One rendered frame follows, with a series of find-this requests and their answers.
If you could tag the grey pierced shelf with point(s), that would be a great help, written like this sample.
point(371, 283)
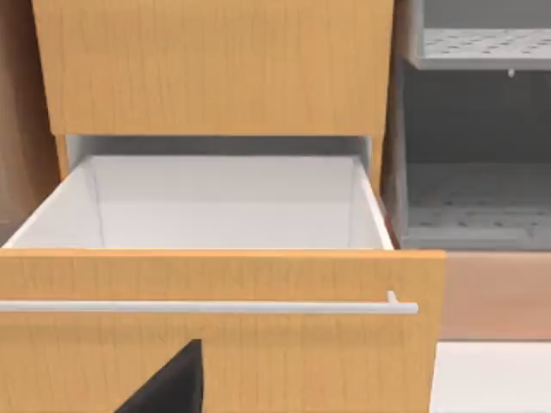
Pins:
point(473, 223)
point(486, 47)

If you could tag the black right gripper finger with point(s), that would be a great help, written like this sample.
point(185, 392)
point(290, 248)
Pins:
point(178, 380)

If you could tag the grey pierced bottom shelf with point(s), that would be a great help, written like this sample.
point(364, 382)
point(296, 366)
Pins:
point(473, 223)

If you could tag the white drawer inside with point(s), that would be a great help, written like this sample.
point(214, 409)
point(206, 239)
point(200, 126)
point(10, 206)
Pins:
point(215, 202)

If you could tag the open drawer wooden front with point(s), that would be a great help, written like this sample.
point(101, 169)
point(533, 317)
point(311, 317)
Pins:
point(241, 344)

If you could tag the wooden cupboard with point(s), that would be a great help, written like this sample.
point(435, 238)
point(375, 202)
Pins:
point(473, 172)

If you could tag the closed wooden drawer front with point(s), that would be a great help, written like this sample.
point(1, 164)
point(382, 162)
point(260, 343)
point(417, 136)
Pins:
point(215, 64)

